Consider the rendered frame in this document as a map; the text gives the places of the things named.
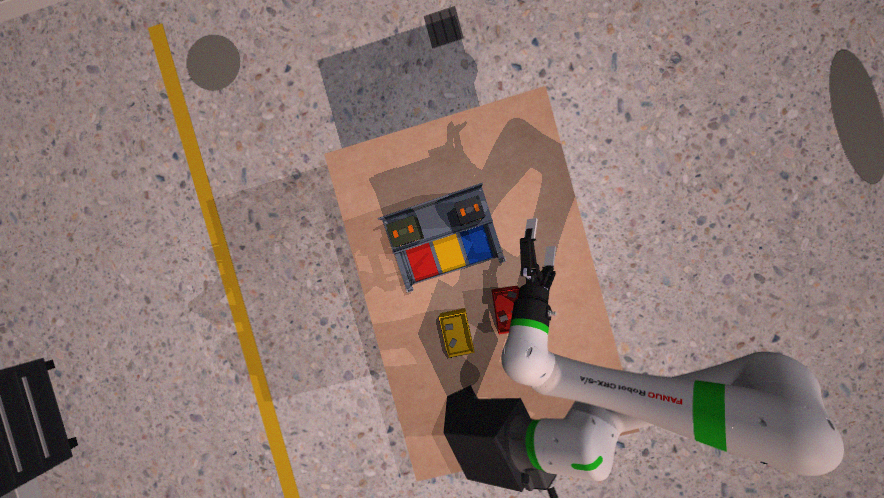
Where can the yellow bin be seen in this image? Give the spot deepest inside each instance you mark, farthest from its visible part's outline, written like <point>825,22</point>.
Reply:
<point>460,332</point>

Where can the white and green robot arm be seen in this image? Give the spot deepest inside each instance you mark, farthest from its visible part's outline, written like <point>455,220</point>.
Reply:
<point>781,423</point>

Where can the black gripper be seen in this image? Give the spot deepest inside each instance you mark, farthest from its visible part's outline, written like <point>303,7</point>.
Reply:
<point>528,261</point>

